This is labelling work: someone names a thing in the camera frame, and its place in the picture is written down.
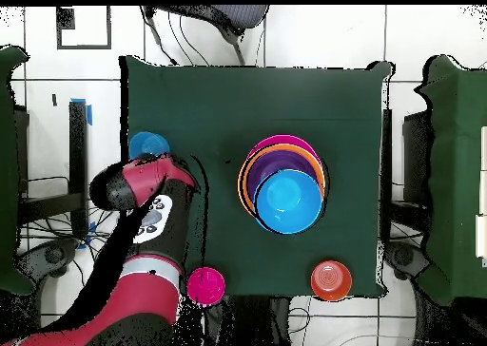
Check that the small blue bowl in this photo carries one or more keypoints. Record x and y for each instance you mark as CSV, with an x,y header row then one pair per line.
x,y
150,144

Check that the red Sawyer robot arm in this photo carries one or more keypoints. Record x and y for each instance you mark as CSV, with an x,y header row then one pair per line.
x,y
144,304

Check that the large orange bowl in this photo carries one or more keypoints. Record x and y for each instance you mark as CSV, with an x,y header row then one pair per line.
x,y
242,188

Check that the purple bowl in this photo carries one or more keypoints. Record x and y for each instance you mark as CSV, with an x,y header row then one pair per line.
x,y
266,167

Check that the large blue bowl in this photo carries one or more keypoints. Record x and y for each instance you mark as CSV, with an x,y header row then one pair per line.
x,y
289,201

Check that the large pink bowl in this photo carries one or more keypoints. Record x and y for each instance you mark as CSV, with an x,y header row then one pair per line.
x,y
283,139

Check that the dark green tablecloth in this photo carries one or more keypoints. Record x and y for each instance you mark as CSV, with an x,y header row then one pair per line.
x,y
266,95

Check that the small pink bowl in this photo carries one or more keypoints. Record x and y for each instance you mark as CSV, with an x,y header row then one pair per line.
x,y
205,285

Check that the small orange bowl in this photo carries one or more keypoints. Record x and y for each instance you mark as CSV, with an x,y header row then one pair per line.
x,y
331,281

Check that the grey office chair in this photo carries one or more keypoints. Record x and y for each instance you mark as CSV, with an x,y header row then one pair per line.
x,y
239,17

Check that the blue tape strip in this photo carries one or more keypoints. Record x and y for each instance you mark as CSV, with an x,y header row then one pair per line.
x,y
89,116

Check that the black box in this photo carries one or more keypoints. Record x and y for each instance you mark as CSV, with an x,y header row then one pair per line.
x,y
416,159

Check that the green cloth side table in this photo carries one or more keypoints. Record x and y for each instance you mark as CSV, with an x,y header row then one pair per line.
x,y
456,171
7,171

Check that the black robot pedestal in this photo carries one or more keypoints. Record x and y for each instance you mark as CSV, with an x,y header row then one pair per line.
x,y
247,323

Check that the black table frame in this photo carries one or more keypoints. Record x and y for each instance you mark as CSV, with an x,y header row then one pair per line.
x,y
387,152
78,133

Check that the grey pedestal foot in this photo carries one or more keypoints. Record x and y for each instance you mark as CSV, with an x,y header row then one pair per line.
x,y
53,254
405,256

